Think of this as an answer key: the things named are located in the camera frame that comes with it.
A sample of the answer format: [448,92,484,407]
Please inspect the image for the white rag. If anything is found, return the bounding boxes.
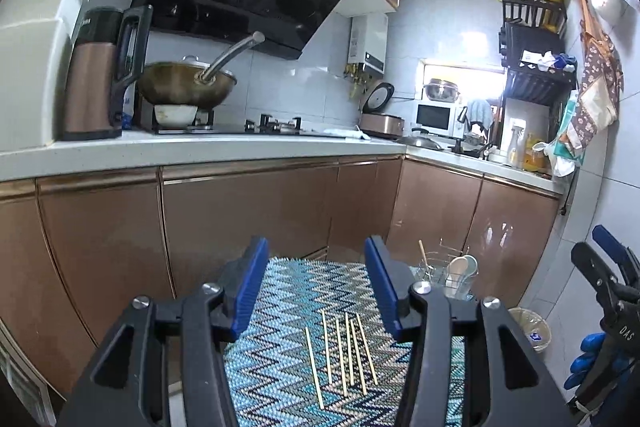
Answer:
[324,125,372,142]

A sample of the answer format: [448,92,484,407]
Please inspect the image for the white water heater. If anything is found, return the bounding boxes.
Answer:
[348,13,390,76]

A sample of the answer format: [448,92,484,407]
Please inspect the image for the bunch of wooden chopsticks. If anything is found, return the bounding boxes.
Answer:
[305,310,379,409]

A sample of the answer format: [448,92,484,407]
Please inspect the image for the steel pot with lid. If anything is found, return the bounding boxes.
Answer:
[423,78,461,103]

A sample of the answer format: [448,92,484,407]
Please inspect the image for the black gas stove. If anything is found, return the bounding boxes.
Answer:
[141,109,353,138]

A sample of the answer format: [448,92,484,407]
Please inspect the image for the yellow gas pipe fittings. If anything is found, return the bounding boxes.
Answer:
[343,64,374,100]

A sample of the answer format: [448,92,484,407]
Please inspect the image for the white bowl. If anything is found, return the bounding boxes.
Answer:
[153,104,200,127]

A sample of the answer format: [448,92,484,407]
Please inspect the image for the teal white bag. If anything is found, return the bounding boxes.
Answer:
[544,91,582,178]

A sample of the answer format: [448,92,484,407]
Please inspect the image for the black pan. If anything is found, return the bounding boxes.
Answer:
[452,132,494,158]

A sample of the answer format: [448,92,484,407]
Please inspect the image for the white cutting board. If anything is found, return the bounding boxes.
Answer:
[502,99,552,158]

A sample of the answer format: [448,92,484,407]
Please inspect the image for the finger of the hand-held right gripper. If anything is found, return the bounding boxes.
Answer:
[592,224,640,288]
[571,242,624,314]

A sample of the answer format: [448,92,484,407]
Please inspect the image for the yellow oil bottle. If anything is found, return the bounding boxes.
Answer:
[522,134,546,173]

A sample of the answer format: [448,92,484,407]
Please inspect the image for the floral apron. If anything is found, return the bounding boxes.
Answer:
[559,0,624,154]

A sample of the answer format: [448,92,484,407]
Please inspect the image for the black dish rack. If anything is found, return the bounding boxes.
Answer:
[496,0,579,108]

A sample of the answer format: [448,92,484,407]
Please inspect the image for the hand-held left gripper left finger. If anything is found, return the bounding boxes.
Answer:
[57,236,271,427]

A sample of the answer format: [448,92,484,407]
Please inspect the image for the blue white bottle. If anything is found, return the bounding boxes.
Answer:
[122,86,136,130]

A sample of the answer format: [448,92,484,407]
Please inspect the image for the trash bin with clear liner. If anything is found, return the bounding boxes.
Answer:
[507,307,552,353]

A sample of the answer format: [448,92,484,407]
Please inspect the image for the brass wok with steel handle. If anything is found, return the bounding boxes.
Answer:
[137,31,266,110]

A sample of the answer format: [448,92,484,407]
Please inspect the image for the clear utensil holder wire rack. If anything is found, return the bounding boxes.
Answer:
[412,238,477,304]

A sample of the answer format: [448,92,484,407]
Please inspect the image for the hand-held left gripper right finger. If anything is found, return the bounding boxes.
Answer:
[363,235,576,427]

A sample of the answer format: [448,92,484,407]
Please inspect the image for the steel pan lid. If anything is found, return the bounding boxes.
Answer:
[397,132,444,152]

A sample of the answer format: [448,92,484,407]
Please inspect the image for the blue towel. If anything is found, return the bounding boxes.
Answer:
[464,98,494,130]

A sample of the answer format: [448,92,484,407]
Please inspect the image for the white appliance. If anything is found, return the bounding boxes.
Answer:
[0,0,96,154]

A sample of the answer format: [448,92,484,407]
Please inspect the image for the person's right hand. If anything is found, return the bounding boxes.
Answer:
[564,332,610,390]

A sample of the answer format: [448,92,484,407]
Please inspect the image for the white microwave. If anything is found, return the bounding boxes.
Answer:
[414,100,464,137]

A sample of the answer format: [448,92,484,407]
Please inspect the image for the zigzag woven mat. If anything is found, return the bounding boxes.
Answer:
[222,257,467,427]

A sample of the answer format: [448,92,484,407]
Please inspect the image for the copper base cabinets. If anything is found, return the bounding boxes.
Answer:
[0,154,564,408]

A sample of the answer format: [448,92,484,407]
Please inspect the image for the copper black thermos jug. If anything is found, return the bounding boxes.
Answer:
[62,5,154,142]

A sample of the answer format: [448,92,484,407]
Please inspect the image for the white spray bottle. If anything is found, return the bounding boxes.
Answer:
[507,127,524,166]

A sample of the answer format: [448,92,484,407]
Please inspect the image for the pink rice cooker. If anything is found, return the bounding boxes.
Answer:
[359,80,406,139]

